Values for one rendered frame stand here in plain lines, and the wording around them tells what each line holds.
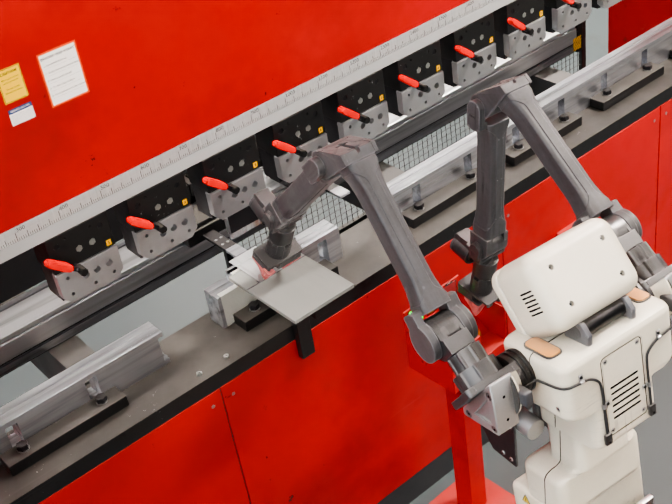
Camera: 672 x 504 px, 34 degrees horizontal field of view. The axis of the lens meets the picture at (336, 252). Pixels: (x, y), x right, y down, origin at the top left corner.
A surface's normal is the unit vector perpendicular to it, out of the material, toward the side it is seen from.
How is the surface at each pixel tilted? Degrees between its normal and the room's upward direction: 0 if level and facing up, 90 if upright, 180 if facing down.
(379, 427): 90
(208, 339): 0
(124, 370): 90
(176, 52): 90
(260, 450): 90
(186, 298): 0
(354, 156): 53
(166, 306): 0
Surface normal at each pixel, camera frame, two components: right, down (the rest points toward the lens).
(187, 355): -0.14, -0.81
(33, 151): 0.64, 0.36
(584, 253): 0.33, -0.25
